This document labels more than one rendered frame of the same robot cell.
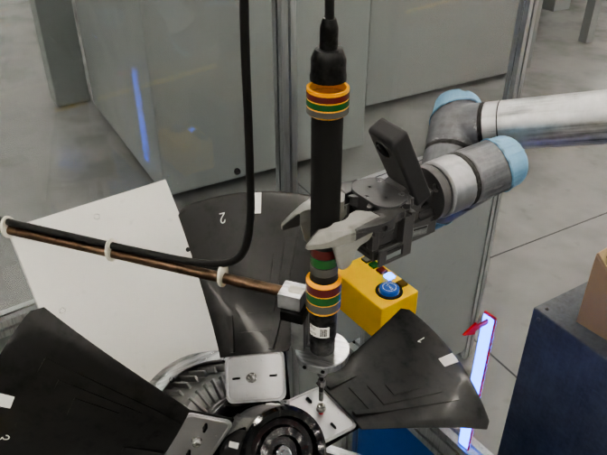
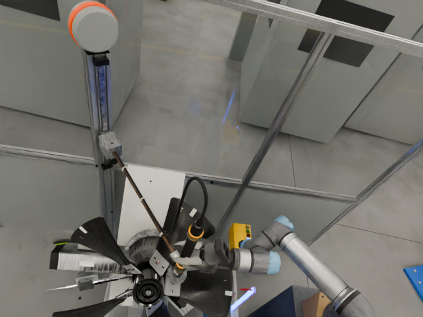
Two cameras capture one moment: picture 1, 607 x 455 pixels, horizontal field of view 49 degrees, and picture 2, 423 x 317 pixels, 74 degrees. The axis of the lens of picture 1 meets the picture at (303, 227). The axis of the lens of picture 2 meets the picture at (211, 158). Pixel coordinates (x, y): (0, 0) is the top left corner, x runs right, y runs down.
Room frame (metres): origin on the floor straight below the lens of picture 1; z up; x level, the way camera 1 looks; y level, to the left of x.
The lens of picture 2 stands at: (0.25, -0.13, 2.38)
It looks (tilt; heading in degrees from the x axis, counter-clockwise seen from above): 47 degrees down; 20
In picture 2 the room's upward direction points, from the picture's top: 20 degrees clockwise
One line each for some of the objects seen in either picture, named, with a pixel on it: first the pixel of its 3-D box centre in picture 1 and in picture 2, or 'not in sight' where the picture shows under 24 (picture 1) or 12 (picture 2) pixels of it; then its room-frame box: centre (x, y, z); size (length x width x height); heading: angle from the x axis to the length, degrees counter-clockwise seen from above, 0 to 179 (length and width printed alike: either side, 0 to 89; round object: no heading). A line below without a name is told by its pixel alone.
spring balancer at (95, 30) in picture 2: not in sight; (94, 27); (0.87, 0.65, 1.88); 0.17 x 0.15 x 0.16; 126
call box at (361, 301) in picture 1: (373, 299); (240, 241); (1.08, -0.15, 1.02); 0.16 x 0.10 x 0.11; 36
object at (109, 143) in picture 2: not in sight; (109, 144); (0.84, 0.57, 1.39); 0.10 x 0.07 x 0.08; 71
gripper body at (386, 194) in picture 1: (395, 210); (217, 258); (0.69, -0.11, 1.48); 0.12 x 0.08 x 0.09; 126
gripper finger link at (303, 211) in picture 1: (312, 224); (187, 246); (0.66, -0.01, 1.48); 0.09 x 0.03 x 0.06; 116
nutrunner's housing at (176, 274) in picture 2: (324, 222); (186, 253); (0.63, -0.02, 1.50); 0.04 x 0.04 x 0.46
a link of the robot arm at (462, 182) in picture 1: (441, 186); (240, 258); (0.74, -0.18, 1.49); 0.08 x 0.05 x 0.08; 36
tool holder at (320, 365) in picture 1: (314, 324); (177, 267); (0.63, -0.01, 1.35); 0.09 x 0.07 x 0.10; 71
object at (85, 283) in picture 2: not in sight; (86, 283); (0.43, 0.26, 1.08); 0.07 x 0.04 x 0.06; 136
